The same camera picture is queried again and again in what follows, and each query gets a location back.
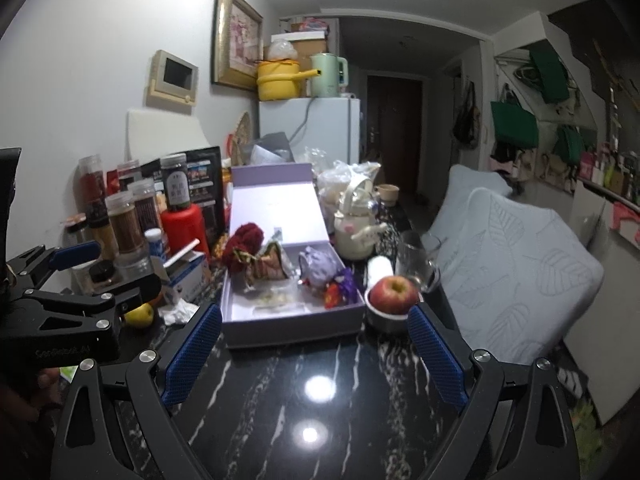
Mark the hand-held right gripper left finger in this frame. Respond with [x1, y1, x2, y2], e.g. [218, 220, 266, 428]
[50, 302, 223, 480]

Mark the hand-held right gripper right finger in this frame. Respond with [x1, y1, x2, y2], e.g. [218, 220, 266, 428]
[406, 302, 581, 480]

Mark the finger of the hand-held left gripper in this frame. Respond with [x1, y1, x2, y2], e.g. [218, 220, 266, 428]
[22, 272, 163, 321]
[5, 240, 101, 291]

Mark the clear plastic snack bag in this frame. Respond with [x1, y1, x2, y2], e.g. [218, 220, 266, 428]
[252, 287, 301, 311]

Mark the purple tinsel ornament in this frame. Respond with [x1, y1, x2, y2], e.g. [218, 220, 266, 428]
[327, 267, 362, 301]

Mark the red knitted scrunchie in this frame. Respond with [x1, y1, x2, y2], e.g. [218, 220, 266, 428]
[221, 222, 266, 276]

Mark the lavender organza pouch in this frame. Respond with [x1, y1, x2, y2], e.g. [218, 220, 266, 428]
[298, 246, 338, 288]

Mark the lavender gift box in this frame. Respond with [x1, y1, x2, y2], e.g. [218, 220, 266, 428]
[220, 162, 367, 350]

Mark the person's left hand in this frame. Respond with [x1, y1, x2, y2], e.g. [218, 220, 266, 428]
[30, 367, 66, 411]

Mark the yellow lemon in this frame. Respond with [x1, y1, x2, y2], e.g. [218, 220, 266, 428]
[123, 302, 155, 330]

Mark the crumpled white tissue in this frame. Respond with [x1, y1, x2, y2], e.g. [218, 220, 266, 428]
[157, 301, 201, 326]

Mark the small blue label bottle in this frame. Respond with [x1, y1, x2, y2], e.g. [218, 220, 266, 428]
[144, 227, 168, 258]

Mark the blue white carton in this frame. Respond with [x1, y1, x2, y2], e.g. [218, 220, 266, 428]
[160, 240, 213, 303]

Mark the cluster of clear food jars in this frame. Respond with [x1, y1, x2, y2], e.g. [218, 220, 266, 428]
[62, 154, 166, 293]

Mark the red bottle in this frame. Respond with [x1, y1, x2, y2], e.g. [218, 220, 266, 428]
[160, 205, 208, 261]

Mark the red apple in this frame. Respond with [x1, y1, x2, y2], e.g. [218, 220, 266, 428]
[369, 276, 421, 315]

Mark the clear glass mug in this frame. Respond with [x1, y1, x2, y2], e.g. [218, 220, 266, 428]
[397, 230, 443, 293]

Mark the white paper roll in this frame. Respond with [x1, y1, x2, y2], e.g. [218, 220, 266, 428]
[365, 255, 393, 291]

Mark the large leaf embossed cushion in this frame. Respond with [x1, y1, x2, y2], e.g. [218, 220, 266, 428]
[442, 187, 606, 367]

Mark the black printed pouch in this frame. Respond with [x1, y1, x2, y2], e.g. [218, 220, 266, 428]
[140, 146, 226, 241]

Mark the black white striped object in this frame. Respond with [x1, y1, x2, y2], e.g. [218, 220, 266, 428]
[555, 366, 583, 396]

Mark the white ceramic teapot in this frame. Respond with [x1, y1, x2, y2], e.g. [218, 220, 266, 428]
[332, 176, 388, 261]

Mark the white cutting board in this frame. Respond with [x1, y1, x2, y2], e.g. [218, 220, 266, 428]
[125, 108, 211, 161]

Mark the green plush toy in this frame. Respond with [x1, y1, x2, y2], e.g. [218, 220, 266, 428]
[570, 400, 596, 431]

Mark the white cabinet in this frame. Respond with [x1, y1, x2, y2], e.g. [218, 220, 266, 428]
[562, 180, 640, 426]

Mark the beige cup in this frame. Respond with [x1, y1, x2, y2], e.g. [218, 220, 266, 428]
[374, 183, 401, 206]

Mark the small leaf embossed cushion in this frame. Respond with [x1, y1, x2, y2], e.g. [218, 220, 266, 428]
[429, 164, 515, 241]

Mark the woven fan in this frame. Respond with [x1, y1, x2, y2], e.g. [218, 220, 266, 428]
[229, 111, 253, 166]

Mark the grey paper box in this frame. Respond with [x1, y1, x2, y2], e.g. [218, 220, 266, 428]
[250, 131, 292, 165]

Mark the plastic bag of food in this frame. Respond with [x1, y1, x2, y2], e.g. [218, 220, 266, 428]
[317, 161, 383, 206]

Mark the beige printed tote bag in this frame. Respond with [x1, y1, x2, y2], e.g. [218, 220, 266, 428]
[537, 152, 566, 181]

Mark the dark brown door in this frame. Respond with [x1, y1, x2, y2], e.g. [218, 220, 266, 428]
[366, 74, 425, 196]

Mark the black hanging bag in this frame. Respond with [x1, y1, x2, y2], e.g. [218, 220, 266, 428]
[452, 80, 481, 150]

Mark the pink cloth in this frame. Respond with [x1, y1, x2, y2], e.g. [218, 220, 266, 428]
[610, 200, 640, 248]

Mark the green tote bag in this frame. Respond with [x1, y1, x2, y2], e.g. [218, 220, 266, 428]
[552, 125, 586, 162]
[529, 47, 571, 105]
[490, 100, 540, 150]

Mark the yellow pot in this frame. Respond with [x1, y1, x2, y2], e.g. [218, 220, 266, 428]
[256, 59, 321, 102]

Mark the white fridge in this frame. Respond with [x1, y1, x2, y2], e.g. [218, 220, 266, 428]
[257, 96, 362, 166]

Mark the row of cosmetic bottles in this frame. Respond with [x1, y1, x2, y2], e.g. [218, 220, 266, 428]
[575, 142, 640, 203]

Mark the gold framed picture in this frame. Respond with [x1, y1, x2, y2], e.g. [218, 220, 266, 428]
[211, 0, 265, 92]

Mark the green electric kettle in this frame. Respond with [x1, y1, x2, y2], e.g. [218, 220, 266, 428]
[310, 52, 349, 98]

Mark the cardboard box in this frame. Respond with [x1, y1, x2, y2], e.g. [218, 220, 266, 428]
[270, 30, 328, 61]

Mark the beige wall intercom panel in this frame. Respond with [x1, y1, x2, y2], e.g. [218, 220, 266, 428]
[146, 49, 200, 108]

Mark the black power cable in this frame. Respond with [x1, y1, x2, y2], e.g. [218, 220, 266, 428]
[290, 97, 318, 148]

